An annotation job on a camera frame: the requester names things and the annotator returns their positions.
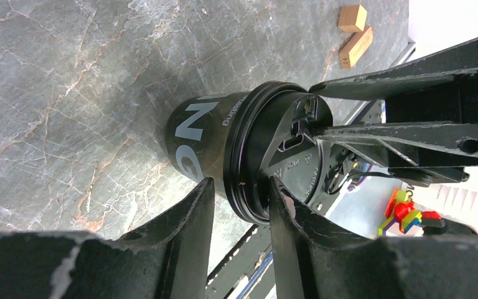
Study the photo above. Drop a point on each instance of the black coffee cup front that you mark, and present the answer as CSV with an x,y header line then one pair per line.
x,y
197,133

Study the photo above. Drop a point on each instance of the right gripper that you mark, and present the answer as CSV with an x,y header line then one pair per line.
x,y
431,134

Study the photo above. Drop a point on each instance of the colourful toy brick pile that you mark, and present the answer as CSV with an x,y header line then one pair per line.
x,y
402,218

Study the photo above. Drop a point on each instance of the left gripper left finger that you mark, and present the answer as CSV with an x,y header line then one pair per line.
x,y
167,257

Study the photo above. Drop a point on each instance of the small wooden cube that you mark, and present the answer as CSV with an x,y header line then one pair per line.
x,y
352,18

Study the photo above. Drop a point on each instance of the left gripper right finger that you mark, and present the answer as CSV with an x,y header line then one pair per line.
x,y
315,258

